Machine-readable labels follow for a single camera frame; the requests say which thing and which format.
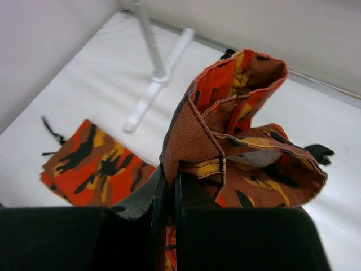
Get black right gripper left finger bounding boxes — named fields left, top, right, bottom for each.
left=0, top=163, right=167, bottom=271

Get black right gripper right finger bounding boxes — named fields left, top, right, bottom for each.
left=175, top=173, right=330, bottom=270

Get orange camouflage trousers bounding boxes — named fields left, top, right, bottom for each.
left=40, top=50, right=333, bottom=270

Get white clothes rack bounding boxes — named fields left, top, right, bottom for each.
left=123, top=1, right=195, bottom=133

